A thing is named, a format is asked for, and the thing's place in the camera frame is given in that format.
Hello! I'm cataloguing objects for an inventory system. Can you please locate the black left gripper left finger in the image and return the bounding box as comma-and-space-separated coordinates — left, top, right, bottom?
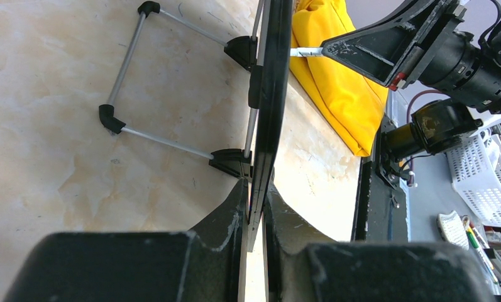
4, 179, 248, 301

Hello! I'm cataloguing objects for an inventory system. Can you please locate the yellow cloth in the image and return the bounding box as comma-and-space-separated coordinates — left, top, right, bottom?
290, 1, 388, 157

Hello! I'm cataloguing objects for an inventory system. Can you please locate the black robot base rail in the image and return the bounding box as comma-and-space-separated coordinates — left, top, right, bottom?
351, 116, 410, 242

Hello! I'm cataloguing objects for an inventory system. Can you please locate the white marker pen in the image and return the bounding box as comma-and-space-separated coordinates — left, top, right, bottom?
290, 47, 323, 57

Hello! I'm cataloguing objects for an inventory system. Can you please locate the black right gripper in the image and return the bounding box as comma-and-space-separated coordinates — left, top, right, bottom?
321, 1, 466, 89

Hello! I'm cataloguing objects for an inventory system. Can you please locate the small black-framed whiteboard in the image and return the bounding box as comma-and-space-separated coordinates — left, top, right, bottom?
98, 0, 295, 302

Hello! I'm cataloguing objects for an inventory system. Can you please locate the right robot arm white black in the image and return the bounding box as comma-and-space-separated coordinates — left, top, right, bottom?
321, 1, 501, 160

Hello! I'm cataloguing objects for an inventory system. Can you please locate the green pen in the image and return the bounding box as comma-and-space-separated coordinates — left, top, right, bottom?
466, 226, 500, 285

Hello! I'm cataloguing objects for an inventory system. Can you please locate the white plastic basket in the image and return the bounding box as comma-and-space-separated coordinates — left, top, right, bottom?
446, 131, 501, 227

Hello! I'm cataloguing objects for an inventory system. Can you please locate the white remote keypad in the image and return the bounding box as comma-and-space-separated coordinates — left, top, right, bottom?
436, 211, 470, 250

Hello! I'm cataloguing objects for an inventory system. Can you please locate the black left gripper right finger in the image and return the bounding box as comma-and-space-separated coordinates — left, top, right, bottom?
263, 186, 495, 301

